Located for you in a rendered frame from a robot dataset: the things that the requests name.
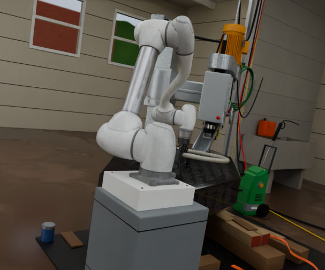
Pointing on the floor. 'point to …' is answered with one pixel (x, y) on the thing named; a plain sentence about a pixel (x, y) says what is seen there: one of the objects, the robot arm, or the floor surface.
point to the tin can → (47, 232)
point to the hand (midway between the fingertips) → (178, 169)
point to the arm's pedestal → (144, 235)
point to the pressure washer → (254, 190)
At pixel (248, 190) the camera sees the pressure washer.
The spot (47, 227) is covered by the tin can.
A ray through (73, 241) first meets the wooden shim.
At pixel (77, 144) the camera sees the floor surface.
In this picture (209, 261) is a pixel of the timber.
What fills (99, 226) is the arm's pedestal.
